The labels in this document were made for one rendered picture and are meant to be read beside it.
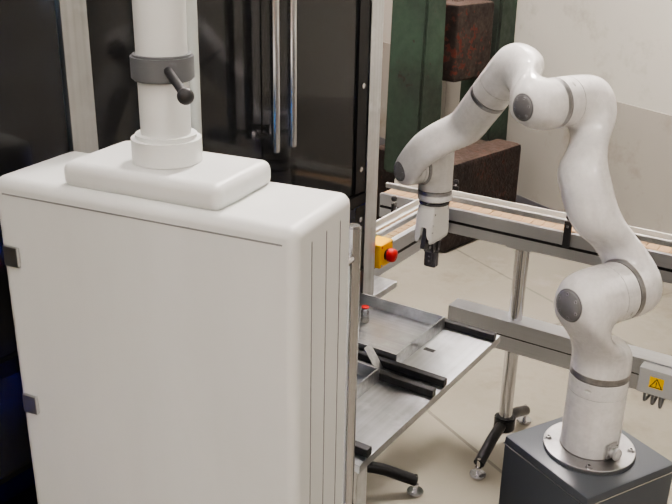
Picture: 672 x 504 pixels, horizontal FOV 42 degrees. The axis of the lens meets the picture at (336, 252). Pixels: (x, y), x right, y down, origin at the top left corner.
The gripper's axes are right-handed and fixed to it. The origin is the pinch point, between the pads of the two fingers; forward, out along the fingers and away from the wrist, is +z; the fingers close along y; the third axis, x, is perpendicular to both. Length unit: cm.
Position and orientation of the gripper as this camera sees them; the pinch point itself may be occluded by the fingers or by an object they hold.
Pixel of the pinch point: (431, 258)
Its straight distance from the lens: 222.3
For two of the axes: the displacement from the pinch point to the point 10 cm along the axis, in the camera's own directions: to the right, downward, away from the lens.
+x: 8.3, 2.1, -5.1
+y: -5.5, 2.9, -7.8
